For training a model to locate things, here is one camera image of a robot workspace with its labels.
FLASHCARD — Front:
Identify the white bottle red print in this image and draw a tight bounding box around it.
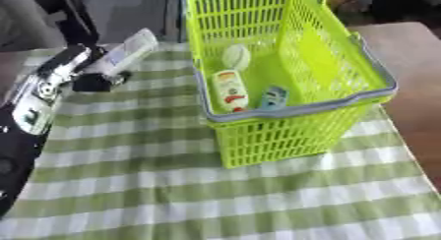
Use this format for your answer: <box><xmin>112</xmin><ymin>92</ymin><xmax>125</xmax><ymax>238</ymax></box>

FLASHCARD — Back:
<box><xmin>210</xmin><ymin>69</ymin><xmax>252</xmax><ymax>114</ymax></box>

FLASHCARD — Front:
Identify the white tube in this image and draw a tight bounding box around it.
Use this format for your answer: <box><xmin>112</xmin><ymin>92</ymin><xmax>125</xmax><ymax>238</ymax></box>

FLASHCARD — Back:
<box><xmin>84</xmin><ymin>28</ymin><xmax>160</xmax><ymax>80</ymax></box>

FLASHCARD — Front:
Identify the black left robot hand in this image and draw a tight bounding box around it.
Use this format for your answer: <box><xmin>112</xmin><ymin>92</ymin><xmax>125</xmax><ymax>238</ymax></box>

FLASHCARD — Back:
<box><xmin>51</xmin><ymin>42</ymin><xmax>135</xmax><ymax>93</ymax></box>

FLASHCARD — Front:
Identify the grey basket handle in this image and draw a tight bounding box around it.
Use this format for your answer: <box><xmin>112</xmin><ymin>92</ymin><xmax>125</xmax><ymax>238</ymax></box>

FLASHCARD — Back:
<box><xmin>193</xmin><ymin>30</ymin><xmax>400</xmax><ymax>124</ymax></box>

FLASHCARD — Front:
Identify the lime green plastic basket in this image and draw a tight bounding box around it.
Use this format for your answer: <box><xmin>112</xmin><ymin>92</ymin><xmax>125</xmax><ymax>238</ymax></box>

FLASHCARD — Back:
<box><xmin>180</xmin><ymin>0</ymin><xmax>400</xmax><ymax>170</ymax></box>

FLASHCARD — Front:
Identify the blue white small packet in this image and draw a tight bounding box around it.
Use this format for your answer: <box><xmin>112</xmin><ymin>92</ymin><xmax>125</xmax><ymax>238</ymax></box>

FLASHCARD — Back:
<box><xmin>256</xmin><ymin>86</ymin><xmax>291</xmax><ymax>111</ymax></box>

